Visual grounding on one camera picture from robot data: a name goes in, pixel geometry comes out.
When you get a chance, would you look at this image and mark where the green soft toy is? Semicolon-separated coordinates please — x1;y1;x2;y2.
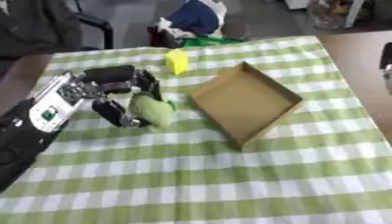
127;93;178;128

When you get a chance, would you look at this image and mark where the tan cardboard box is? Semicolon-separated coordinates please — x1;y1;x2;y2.
188;60;305;146

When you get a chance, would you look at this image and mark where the green bag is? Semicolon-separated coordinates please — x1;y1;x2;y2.
180;34;245;48

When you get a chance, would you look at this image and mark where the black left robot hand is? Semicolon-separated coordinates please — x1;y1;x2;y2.
76;65;165;129

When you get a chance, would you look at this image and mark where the white table leg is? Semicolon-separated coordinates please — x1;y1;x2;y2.
344;0;367;29

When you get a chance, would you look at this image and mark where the black chair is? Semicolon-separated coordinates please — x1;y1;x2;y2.
0;0;116;58

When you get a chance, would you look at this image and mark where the blue and white bag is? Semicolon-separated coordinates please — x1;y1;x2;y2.
156;0;230;39

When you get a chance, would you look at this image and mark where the clear plastic bag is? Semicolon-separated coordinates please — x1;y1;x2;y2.
307;0;355;30

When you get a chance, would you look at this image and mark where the yellow block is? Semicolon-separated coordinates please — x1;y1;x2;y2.
164;48;192;76

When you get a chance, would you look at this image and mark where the black device with silver base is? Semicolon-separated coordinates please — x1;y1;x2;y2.
378;41;392;95

